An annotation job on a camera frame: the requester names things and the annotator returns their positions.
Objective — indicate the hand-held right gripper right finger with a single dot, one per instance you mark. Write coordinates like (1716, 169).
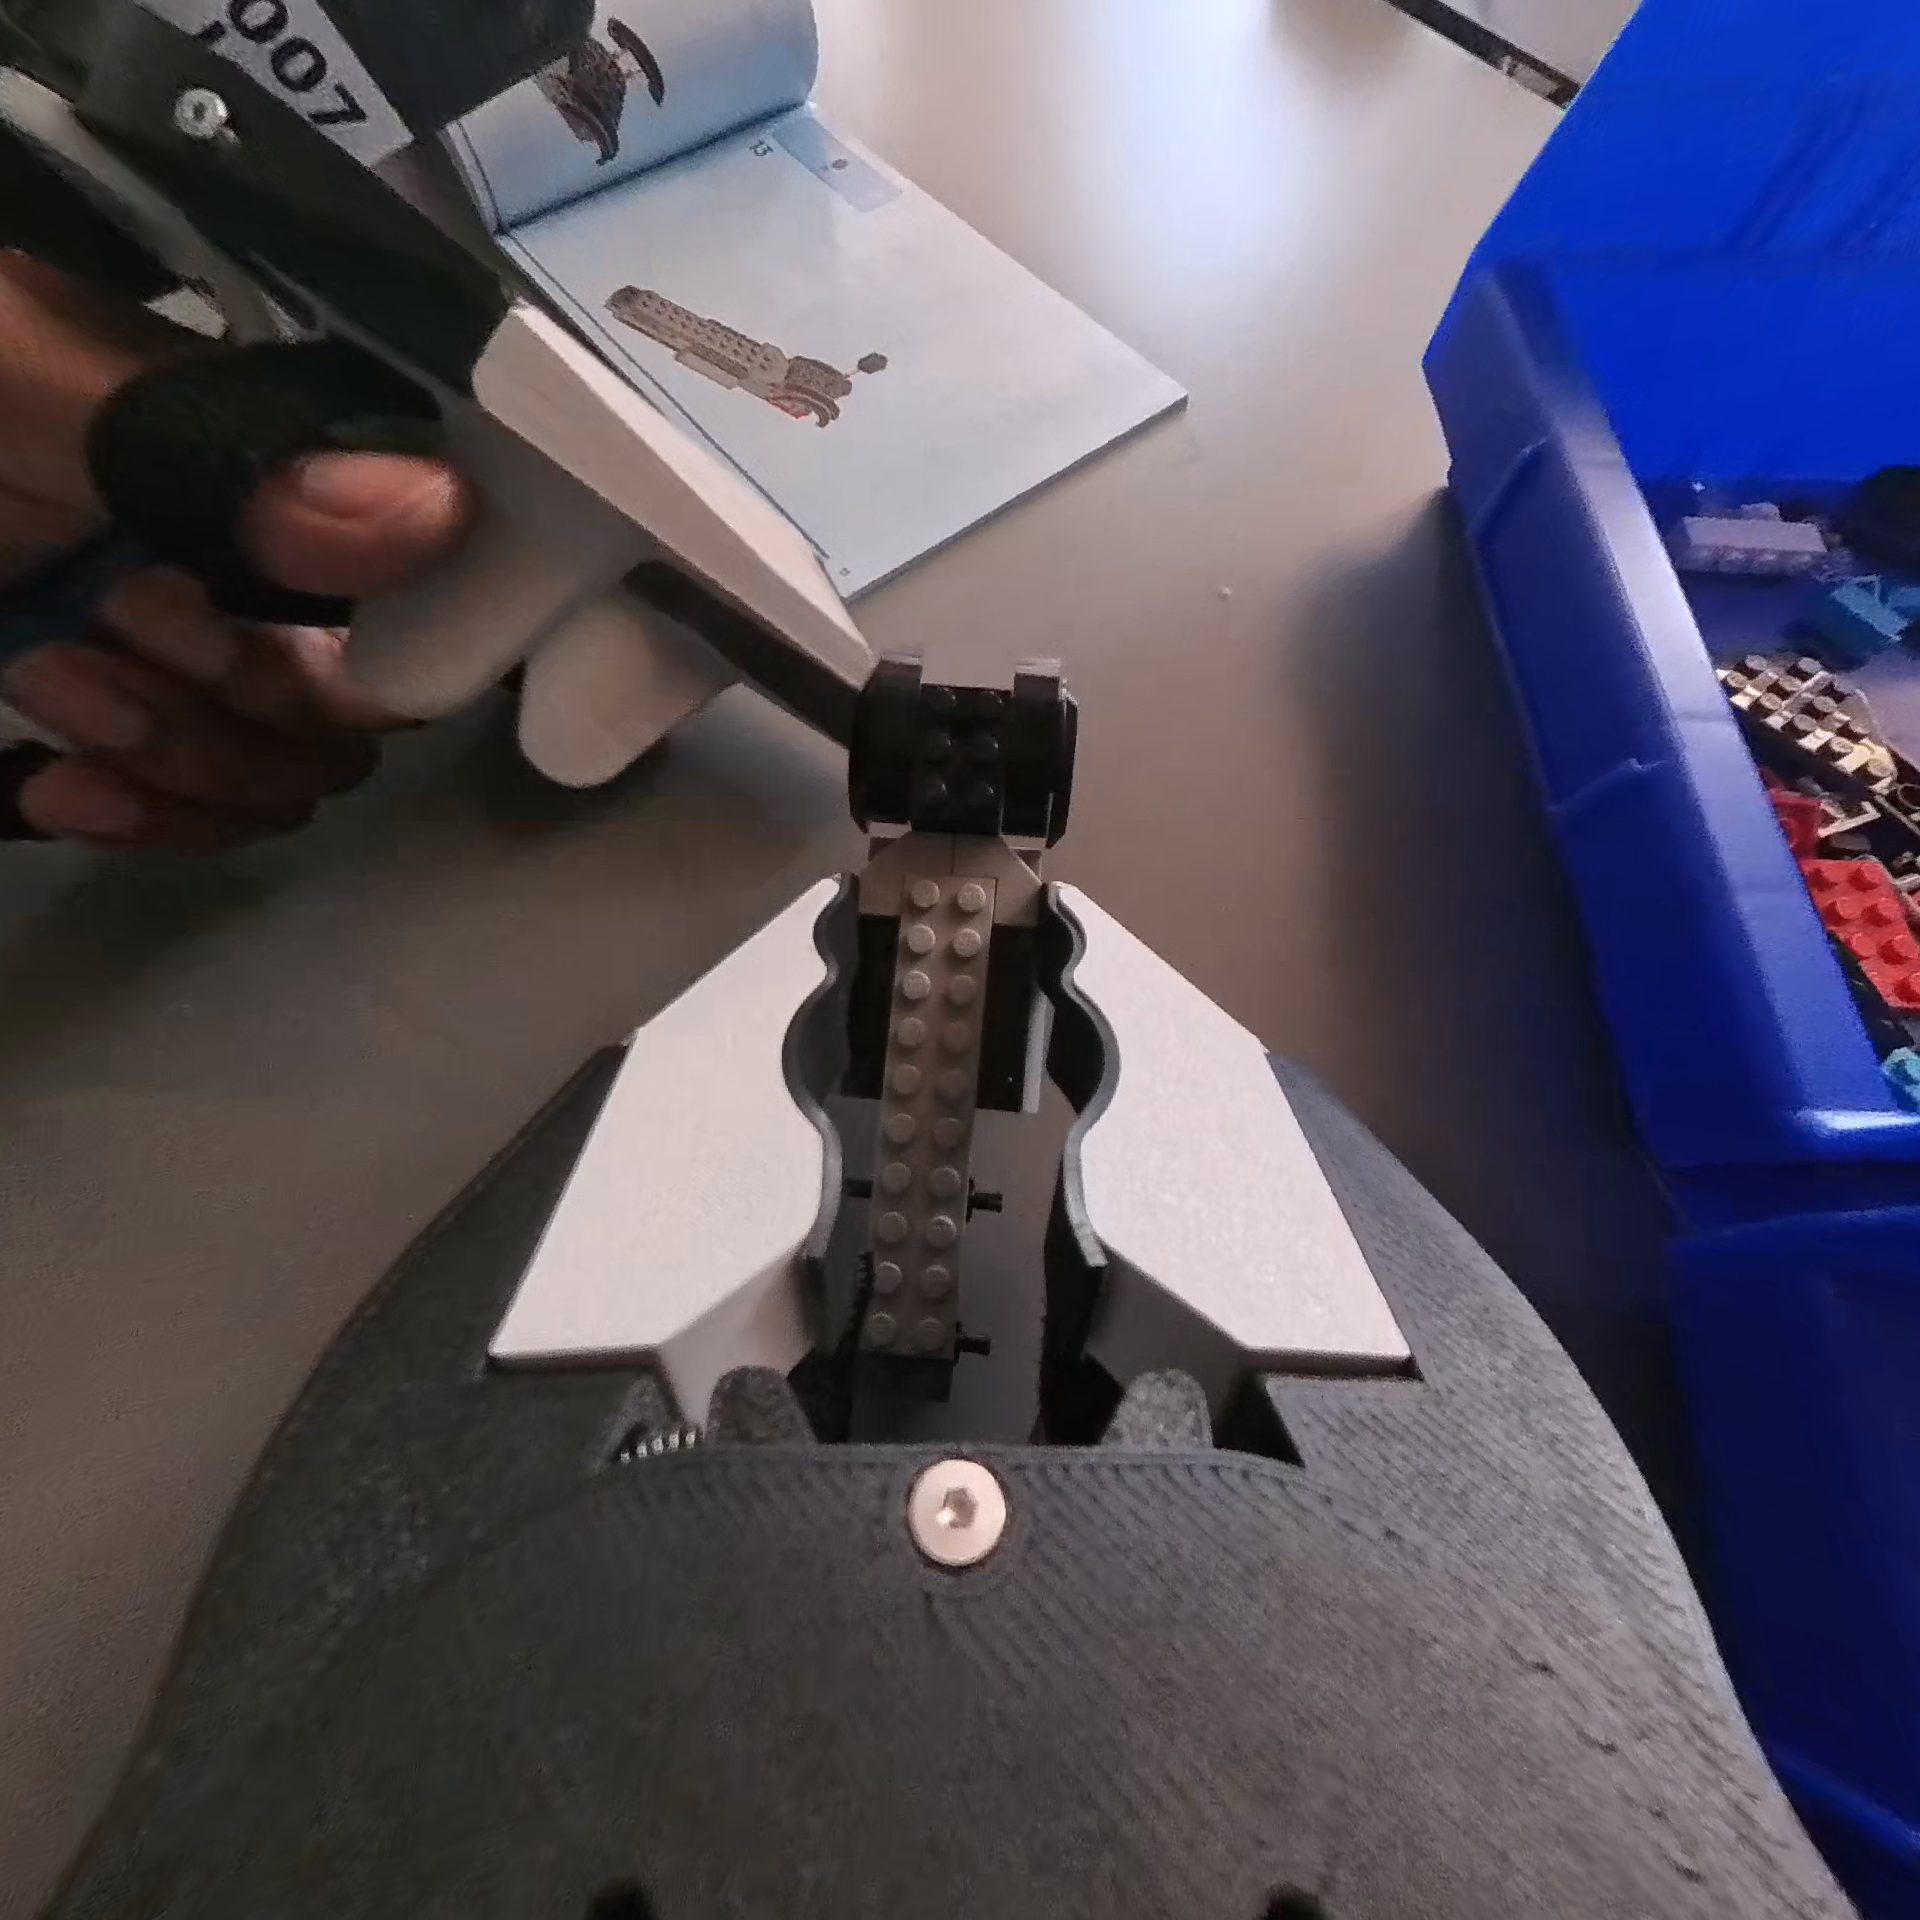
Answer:
(1230, 1203)

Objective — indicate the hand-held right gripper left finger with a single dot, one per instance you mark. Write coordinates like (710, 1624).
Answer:
(675, 1186)

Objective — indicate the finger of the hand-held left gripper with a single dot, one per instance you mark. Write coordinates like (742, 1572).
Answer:
(598, 450)
(615, 720)

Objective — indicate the grey black toy brick model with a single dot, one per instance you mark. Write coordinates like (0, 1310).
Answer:
(937, 1051)

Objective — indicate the pile of red black bricks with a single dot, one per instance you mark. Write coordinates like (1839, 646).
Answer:
(1846, 916)

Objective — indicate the grey desk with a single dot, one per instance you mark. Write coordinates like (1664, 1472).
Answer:
(1274, 675)

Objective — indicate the person's left hand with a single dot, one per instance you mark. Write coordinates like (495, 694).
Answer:
(180, 705)

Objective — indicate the light blue instruction booklet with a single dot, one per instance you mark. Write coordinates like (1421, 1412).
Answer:
(901, 347)

